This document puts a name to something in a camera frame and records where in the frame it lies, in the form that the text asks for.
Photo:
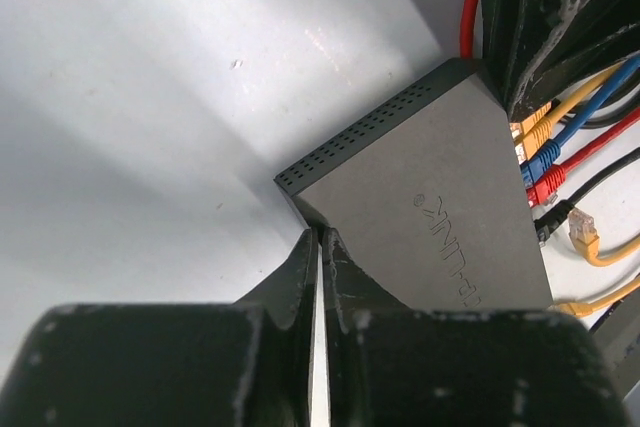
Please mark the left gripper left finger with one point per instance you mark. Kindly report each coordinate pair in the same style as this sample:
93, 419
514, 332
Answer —
245, 363

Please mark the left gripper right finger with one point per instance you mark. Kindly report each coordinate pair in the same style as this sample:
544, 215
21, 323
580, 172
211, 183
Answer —
392, 365

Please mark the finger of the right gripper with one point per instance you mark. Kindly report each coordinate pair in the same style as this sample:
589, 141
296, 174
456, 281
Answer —
502, 28
559, 42

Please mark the black network switch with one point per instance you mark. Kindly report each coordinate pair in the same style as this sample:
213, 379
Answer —
426, 194

